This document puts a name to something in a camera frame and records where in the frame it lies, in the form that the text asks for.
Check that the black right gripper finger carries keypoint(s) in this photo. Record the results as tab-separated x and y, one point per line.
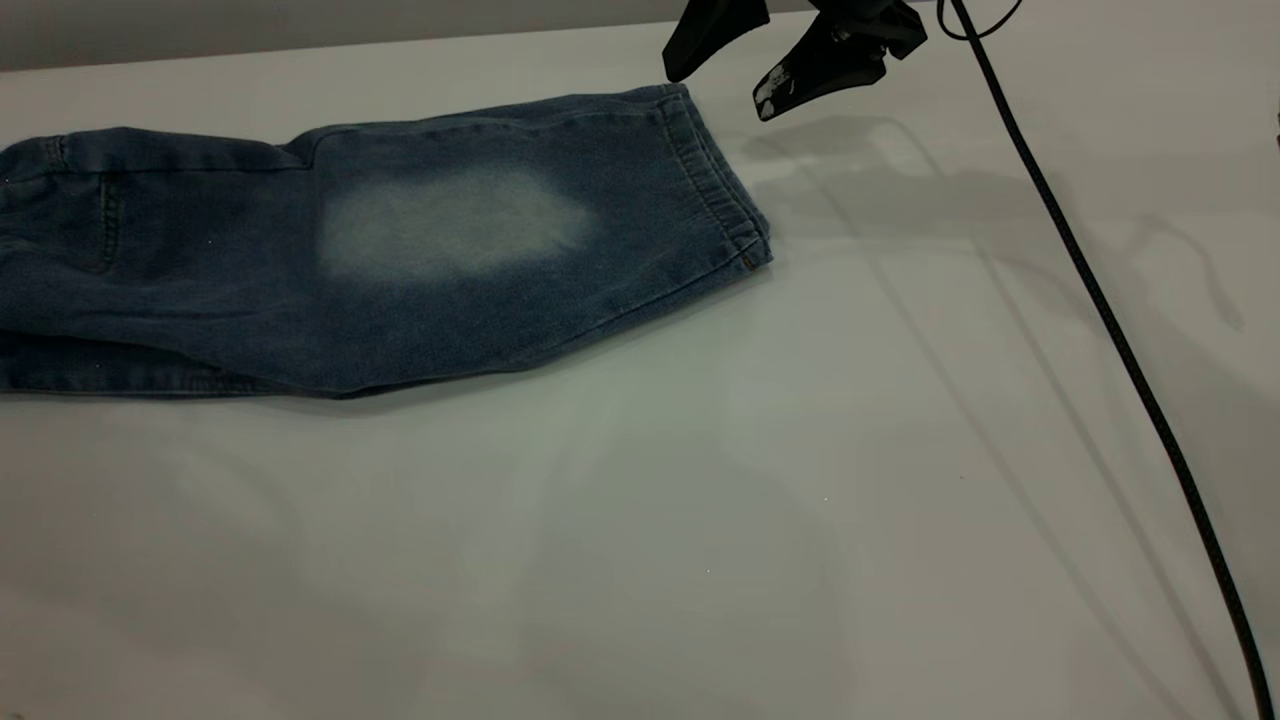
715	25
830	65

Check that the blue denim shorts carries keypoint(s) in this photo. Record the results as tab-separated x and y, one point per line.
450	300

